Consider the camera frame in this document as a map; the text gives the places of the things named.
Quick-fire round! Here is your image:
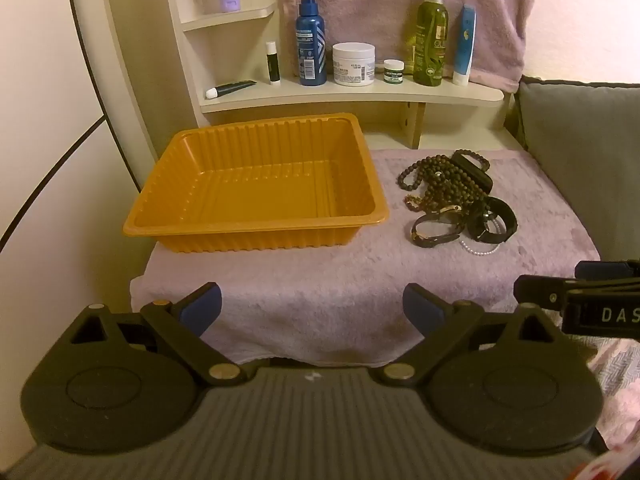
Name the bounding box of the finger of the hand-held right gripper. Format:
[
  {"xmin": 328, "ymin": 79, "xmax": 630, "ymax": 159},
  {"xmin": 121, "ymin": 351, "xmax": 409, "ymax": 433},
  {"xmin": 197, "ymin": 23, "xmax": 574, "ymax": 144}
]
[
  {"xmin": 575, "ymin": 260, "xmax": 640, "ymax": 281},
  {"xmin": 514, "ymin": 274, "xmax": 640, "ymax": 319}
]

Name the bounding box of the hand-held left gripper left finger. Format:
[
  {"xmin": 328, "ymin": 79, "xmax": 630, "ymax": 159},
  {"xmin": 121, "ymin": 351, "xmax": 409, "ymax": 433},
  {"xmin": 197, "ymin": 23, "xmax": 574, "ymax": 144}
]
[{"xmin": 70, "ymin": 282, "xmax": 256, "ymax": 388}]

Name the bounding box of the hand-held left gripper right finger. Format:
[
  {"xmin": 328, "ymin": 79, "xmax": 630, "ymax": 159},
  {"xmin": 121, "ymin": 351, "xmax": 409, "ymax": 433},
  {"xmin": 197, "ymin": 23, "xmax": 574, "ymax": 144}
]
[{"xmin": 382, "ymin": 282, "xmax": 571, "ymax": 388}]

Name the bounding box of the white pearl necklace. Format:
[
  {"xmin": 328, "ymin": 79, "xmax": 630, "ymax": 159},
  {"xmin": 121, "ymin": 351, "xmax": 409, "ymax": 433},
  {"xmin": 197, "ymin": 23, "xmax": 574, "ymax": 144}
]
[{"xmin": 459, "ymin": 210, "xmax": 502, "ymax": 257}]

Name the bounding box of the black smartwatch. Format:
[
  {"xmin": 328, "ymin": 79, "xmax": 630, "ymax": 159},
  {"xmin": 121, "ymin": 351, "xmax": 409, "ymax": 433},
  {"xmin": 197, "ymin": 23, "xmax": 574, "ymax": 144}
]
[{"xmin": 467, "ymin": 196, "xmax": 518, "ymax": 243}]

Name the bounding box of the orange ribbed plastic tray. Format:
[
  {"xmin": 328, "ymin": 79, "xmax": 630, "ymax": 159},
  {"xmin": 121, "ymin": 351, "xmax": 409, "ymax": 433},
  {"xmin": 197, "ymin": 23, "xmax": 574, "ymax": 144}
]
[{"xmin": 122, "ymin": 112, "xmax": 391, "ymax": 254}]

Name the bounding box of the dark wooden bead necklace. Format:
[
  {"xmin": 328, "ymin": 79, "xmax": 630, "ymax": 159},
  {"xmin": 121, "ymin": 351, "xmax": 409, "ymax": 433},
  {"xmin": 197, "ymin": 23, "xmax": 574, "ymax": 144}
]
[{"xmin": 397, "ymin": 149, "xmax": 493, "ymax": 216}]

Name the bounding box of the black fitness band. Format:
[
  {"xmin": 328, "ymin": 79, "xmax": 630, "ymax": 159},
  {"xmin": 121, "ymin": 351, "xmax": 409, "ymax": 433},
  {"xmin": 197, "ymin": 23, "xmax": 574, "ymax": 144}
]
[{"xmin": 451, "ymin": 152, "xmax": 493, "ymax": 192}]

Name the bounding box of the patterned pink cloth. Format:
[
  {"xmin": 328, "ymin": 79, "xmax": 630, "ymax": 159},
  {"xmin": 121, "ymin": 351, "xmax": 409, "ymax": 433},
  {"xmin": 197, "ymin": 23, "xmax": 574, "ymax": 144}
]
[{"xmin": 582, "ymin": 332, "xmax": 640, "ymax": 456}]

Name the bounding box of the pink fluffy table towel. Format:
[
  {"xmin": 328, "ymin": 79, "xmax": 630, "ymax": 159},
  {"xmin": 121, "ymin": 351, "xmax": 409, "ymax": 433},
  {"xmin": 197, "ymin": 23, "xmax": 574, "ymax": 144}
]
[{"xmin": 130, "ymin": 147, "xmax": 601, "ymax": 366}]

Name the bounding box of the grey cushion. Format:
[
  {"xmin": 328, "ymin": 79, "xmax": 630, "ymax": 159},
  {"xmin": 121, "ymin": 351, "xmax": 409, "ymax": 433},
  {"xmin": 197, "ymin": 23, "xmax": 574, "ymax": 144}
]
[{"xmin": 505, "ymin": 75, "xmax": 640, "ymax": 266}]

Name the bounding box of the red and white cloth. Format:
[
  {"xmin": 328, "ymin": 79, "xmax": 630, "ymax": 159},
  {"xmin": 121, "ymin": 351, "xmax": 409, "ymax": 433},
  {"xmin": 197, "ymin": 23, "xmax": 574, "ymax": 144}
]
[{"xmin": 570, "ymin": 440, "xmax": 640, "ymax": 480}]

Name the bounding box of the dark green small tube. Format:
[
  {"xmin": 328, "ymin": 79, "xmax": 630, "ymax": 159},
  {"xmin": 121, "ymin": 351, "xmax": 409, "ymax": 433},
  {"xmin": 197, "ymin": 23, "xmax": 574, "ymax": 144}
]
[{"xmin": 205, "ymin": 80, "xmax": 258, "ymax": 100}]

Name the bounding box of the cream wooden shelf unit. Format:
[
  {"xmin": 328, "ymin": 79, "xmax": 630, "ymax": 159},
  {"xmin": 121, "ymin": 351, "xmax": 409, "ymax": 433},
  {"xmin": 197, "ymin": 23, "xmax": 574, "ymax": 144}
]
[{"xmin": 100, "ymin": 0, "xmax": 516, "ymax": 196}]

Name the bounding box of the white cream jar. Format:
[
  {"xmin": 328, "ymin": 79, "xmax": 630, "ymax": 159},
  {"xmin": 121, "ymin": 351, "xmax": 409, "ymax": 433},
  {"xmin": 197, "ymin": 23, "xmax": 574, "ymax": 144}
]
[{"xmin": 332, "ymin": 42, "xmax": 376, "ymax": 87}]

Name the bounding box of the white and green lip balm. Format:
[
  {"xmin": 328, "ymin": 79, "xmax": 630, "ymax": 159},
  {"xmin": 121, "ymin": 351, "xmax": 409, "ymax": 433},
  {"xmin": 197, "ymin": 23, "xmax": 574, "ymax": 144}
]
[{"xmin": 265, "ymin": 41, "xmax": 281, "ymax": 84}]

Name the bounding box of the blue and white tube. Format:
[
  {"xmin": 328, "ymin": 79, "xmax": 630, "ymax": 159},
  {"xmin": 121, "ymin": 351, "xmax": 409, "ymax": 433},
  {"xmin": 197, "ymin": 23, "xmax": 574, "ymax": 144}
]
[{"xmin": 452, "ymin": 5, "xmax": 477, "ymax": 86}]

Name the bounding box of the green oil spray bottle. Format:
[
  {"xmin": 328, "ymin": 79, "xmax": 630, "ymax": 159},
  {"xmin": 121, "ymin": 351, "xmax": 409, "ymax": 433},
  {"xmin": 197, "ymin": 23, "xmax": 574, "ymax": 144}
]
[{"xmin": 413, "ymin": 0, "xmax": 449, "ymax": 87}]

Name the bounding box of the blue spray bottle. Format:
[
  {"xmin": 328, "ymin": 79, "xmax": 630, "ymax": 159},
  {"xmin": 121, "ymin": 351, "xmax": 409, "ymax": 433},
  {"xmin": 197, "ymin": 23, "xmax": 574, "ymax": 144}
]
[{"xmin": 295, "ymin": 0, "xmax": 328, "ymax": 86}]

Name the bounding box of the white panel with black trim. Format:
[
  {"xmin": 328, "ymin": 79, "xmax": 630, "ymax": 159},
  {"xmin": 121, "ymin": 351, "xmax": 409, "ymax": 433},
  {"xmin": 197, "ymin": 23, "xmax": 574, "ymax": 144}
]
[{"xmin": 0, "ymin": 0, "xmax": 166, "ymax": 466}]

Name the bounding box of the pink hanging towel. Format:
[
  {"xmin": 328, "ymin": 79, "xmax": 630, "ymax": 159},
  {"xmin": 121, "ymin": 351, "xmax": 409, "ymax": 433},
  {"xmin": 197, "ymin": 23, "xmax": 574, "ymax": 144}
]
[{"xmin": 277, "ymin": 0, "xmax": 533, "ymax": 93}]

